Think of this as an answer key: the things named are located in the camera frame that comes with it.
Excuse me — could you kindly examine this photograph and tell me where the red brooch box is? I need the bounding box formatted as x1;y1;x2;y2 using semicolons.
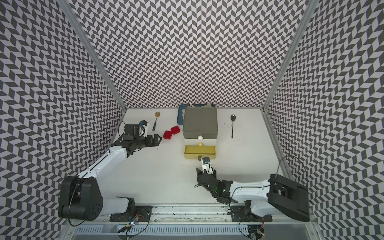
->
171;126;181;135
163;131;173;140

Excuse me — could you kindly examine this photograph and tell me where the yellow bottom drawer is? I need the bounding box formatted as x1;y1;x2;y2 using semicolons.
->
184;146;217;160

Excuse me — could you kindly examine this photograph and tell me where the white drawer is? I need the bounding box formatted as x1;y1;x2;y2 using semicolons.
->
184;136;217;147

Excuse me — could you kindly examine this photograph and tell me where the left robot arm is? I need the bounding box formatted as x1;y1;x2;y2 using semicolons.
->
59;134;162;221

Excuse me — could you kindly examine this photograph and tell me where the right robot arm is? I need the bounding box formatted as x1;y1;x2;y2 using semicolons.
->
196;168;310;222

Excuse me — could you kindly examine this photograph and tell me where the grey drawer cabinet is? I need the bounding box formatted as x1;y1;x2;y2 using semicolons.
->
183;106;219;139

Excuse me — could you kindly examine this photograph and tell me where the teal tray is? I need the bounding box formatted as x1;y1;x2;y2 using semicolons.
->
177;104;204;126

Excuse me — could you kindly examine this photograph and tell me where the black spoon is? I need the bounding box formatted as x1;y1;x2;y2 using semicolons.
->
231;115;237;139

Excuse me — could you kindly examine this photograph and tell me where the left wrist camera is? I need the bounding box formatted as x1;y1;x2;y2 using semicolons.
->
124;120;148;139

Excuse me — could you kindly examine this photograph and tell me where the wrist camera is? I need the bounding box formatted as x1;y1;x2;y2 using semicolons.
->
201;157;214;175
124;120;148;139

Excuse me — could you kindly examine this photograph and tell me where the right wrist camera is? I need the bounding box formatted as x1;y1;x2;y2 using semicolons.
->
201;157;214;175

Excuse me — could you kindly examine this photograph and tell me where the gold spoon green handle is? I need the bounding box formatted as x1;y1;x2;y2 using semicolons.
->
152;112;161;132

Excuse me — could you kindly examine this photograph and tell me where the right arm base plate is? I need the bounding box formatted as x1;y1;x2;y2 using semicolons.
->
227;206;273;223

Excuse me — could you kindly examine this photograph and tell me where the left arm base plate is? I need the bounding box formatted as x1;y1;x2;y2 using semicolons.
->
110;206;153;223

